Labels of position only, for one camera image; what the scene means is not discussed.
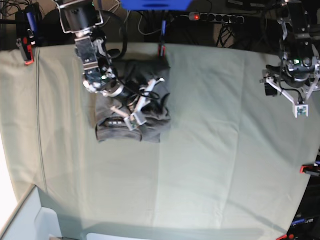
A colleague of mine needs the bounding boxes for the grey t-shirt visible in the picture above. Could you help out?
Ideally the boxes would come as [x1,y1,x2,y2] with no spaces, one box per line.
[95,58,171,143]

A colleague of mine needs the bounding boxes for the black power strip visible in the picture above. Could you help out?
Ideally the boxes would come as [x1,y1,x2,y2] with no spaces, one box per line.
[187,12,245,25]

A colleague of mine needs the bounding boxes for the red black clamp right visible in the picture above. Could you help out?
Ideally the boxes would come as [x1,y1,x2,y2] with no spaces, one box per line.
[300,161,320,177]

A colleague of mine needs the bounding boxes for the red black clamp middle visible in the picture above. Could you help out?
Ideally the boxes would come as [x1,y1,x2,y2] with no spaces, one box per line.
[157,20,168,60]

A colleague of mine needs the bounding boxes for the gripper image right arm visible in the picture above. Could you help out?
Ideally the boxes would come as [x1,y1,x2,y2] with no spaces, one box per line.
[262,67,320,97]

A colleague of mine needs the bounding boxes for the red clamp bottom right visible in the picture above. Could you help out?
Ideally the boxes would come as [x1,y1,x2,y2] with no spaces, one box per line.
[276,233,295,240]

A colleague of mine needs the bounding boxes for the light green table cloth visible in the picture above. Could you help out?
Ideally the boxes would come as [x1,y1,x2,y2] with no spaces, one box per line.
[0,44,320,240]

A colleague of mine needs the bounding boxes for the red black clamp left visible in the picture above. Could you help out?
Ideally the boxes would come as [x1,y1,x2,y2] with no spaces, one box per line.
[15,7,38,66]

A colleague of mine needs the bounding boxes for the gripper image left arm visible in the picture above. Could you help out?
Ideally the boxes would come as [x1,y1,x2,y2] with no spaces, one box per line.
[112,86,148,109]

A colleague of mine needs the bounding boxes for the red black clamp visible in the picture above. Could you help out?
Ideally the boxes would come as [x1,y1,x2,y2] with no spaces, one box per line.
[300,161,320,177]
[15,7,38,66]
[157,20,168,60]

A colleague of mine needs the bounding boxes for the blue box top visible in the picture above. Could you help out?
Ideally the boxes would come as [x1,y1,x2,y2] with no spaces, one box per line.
[120,0,192,11]

